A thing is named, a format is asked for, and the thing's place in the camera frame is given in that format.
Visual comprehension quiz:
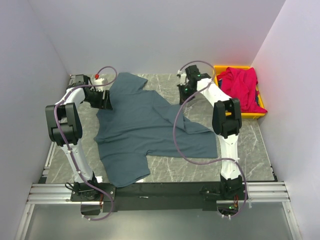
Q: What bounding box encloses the red t-shirt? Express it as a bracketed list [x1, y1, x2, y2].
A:
[216, 66, 268, 115]

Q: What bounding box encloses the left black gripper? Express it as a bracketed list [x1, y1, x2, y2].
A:
[84, 88, 113, 111]

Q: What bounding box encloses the blue-grey t-shirt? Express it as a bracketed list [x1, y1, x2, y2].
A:
[95, 72, 218, 188]

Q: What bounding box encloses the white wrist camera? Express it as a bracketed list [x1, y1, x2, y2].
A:
[176, 70, 188, 86]
[92, 73, 109, 88]

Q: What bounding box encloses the black base beam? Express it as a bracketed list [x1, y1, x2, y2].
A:
[69, 181, 249, 214]

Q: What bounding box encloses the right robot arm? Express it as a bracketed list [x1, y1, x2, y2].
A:
[177, 62, 243, 200]

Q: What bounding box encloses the aluminium rail frame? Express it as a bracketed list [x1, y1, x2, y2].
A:
[13, 73, 305, 240]

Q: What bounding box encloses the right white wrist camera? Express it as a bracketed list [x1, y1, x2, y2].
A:
[176, 70, 188, 86]

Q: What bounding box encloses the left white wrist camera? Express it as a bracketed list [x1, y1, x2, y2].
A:
[92, 73, 109, 88]

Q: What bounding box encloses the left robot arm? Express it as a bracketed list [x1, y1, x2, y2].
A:
[45, 74, 113, 201]

